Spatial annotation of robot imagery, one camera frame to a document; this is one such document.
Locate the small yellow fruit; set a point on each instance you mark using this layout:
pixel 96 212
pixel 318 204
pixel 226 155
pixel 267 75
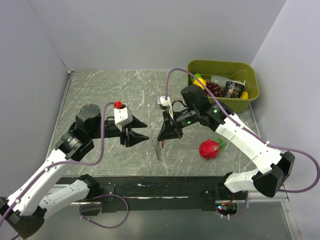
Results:
pixel 244 95

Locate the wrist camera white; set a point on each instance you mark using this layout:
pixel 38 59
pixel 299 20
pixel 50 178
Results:
pixel 122 116
pixel 164 103

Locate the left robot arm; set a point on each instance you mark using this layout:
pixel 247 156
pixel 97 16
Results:
pixel 26 209

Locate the olive green plastic bin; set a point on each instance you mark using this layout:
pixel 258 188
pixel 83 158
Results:
pixel 237 71

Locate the dark red grape bunch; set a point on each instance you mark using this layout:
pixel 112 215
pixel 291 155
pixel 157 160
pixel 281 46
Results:
pixel 215 89

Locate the red dragon fruit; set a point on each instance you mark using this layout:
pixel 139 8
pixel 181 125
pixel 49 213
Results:
pixel 210 149

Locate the green lime upper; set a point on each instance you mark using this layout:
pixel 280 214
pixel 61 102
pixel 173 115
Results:
pixel 197 75

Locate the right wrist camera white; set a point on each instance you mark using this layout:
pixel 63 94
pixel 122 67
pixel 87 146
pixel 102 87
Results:
pixel 164 103

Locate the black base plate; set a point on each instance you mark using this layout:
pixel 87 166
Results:
pixel 151 193

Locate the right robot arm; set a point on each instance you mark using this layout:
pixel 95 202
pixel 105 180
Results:
pixel 273 167

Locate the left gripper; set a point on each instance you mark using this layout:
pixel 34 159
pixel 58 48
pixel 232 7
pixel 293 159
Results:
pixel 132 137

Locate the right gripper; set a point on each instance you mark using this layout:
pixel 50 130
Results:
pixel 169 130

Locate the black drink carton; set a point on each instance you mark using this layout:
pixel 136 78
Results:
pixel 233 89

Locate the yellow lemon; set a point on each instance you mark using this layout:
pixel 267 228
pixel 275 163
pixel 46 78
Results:
pixel 200 82

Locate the aluminium frame rail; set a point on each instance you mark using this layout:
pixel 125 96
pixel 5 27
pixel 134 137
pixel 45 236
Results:
pixel 260 220

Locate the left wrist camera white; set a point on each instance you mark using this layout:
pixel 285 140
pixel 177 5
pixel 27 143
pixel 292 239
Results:
pixel 122 116

